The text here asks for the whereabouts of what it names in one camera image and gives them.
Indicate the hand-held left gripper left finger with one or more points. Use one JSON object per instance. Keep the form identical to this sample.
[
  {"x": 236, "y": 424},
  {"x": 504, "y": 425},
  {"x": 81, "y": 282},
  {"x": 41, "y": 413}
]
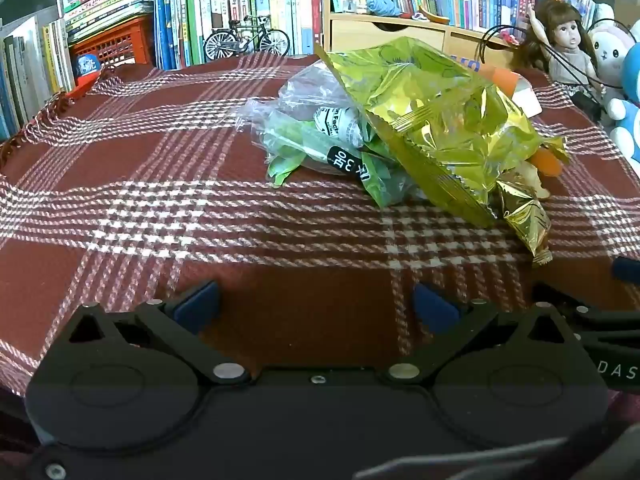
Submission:
[{"x": 197, "y": 305}]

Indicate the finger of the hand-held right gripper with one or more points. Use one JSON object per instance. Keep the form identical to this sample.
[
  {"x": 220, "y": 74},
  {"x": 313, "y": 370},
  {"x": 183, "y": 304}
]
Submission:
[
  {"x": 627, "y": 269},
  {"x": 565, "y": 305}
]

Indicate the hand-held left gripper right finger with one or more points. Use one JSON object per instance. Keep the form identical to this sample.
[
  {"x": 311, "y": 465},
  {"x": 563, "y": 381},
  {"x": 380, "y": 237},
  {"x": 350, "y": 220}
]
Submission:
[{"x": 432, "y": 310}]

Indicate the small gold foil wrapper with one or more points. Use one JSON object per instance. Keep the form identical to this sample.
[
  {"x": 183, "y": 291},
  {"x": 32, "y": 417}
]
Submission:
[{"x": 525, "y": 215}]

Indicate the orange snack wrapper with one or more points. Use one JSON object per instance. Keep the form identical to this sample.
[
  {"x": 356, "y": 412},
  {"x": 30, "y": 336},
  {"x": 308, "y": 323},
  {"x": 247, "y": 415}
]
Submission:
[{"x": 546, "y": 161}]

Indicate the clear bag of green wrappers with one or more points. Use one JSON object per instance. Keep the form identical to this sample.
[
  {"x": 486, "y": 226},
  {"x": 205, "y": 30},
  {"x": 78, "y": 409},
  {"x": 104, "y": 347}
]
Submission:
[{"x": 300, "y": 140}]

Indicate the yellow-green foil snack bag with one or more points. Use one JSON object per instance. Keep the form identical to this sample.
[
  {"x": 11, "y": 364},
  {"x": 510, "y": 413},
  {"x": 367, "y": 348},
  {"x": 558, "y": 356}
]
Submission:
[{"x": 425, "y": 110}]

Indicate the orange and white carton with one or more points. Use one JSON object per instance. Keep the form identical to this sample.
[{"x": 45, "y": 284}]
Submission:
[{"x": 505, "y": 82}]

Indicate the short row of pale books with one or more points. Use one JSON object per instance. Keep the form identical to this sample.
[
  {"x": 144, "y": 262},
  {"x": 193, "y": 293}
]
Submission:
[{"x": 25, "y": 70}]

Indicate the flat stack of books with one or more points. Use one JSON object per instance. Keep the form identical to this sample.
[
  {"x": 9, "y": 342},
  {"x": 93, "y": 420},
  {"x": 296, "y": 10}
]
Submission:
[{"x": 110, "y": 5}]

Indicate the red white plaid blanket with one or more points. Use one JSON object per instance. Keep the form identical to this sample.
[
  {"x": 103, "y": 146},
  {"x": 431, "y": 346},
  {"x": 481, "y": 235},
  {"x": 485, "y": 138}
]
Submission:
[{"x": 150, "y": 160}]

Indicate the blue plush cat toy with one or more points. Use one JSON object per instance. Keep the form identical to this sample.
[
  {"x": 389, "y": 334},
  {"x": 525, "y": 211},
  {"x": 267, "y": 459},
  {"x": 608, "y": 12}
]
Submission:
[{"x": 631, "y": 75}]

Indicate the white plush bunny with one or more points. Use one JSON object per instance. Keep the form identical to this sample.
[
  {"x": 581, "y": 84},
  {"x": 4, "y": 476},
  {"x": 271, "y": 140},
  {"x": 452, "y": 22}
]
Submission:
[{"x": 612, "y": 45}]

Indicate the brown-haired doll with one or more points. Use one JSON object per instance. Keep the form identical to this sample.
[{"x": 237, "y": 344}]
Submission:
[{"x": 567, "y": 35}]

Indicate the red plastic tray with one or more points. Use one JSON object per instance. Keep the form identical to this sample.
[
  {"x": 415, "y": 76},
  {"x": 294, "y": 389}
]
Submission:
[{"x": 82, "y": 89}]

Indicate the blue round tin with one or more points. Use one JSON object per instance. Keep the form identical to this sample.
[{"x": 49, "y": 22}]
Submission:
[{"x": 89, "y": 66}]

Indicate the red plastic crate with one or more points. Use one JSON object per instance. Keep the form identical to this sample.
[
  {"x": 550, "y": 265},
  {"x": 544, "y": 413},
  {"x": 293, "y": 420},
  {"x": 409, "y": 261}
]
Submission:
[{"x": 120, "y": 42}]

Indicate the miniature black bicycle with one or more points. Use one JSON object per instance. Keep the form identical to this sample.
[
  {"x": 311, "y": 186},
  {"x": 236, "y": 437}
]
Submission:
[{"x": 248, "y": 35}]

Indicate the wooden drawer organizer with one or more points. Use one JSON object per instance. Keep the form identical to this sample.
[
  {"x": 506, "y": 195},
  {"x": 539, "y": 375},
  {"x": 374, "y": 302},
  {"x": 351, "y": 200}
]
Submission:
[{"x": 380, "y": 35}]

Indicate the orange wooden dish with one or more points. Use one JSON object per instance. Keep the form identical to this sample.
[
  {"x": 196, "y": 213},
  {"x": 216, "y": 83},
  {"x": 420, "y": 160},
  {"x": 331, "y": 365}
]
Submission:
[{"x": 432, "y": 15}]

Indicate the blue yarn bundle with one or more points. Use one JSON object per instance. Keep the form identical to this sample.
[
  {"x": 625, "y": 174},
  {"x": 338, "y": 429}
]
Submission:
[{"x": 382, "y": 5}]

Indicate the small glass bottle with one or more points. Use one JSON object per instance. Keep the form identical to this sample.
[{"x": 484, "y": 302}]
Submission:
[{"x": 350, "y": 2}]

